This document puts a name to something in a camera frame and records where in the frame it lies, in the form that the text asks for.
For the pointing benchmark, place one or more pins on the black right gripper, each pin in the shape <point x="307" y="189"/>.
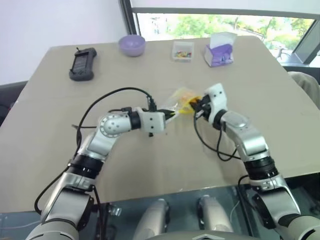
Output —
<point x="203" y="110"/>

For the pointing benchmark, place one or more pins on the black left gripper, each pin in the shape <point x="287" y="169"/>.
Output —
<point x="167" y="116"/>

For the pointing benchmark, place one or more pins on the round orange-crusted bread bun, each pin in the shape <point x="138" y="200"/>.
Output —
<point x="187" y="96"/>

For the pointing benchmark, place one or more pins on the clear yellow-zip plastic bag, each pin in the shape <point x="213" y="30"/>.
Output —
<point x="178" y="100"/>

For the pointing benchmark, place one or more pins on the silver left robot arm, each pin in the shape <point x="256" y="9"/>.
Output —
<point x="110" y="127"/>

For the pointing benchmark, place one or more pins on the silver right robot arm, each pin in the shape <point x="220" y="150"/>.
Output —
<point x="250" y="142"/>

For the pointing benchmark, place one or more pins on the clear box of coloured bits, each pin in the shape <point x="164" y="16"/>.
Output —
<point x="182" y="51"/>

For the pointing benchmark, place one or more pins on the purple white tissue box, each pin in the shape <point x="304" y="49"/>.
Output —
<point x="221" y="51"/>

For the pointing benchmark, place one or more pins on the purple bowl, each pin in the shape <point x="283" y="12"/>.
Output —
<point x="131" y="45"/>

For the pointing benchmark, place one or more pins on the black handheld controller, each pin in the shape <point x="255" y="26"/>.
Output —
<point x="82" y="65"/>

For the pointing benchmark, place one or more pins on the grey rounded leg cover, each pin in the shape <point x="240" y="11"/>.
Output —
<point x="215" y="217"/>
<point x="152" y="220"/>

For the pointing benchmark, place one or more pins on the beige chair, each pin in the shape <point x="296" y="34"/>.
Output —
<point x="306" y="87"/>

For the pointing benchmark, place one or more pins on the dark sofa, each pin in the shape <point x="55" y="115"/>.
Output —
<point x="11" y="100"/>

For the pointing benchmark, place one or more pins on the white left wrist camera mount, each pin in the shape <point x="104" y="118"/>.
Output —
<point x="152" y="121"/>

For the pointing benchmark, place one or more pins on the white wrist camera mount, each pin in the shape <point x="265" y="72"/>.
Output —
<point x="152" y="121"/>
<point x="217" y="98"/>

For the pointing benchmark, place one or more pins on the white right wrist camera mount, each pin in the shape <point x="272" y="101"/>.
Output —
<point x="217" y="98"/>

